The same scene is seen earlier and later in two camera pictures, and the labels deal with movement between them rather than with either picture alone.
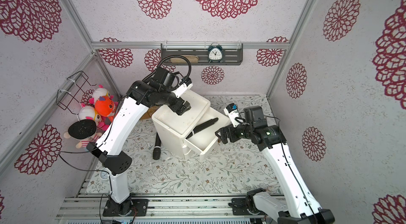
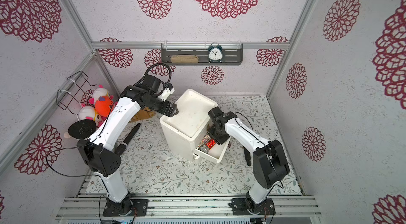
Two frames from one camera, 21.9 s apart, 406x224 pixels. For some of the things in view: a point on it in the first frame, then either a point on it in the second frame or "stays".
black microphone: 202,126 → 247,156
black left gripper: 177,108 → 165,111
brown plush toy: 149,112 stays
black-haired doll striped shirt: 84,130 stays
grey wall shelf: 232,53 stays
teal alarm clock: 215,53 stays
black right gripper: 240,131 → 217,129
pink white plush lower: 90,112 stays
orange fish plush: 105,105 stays
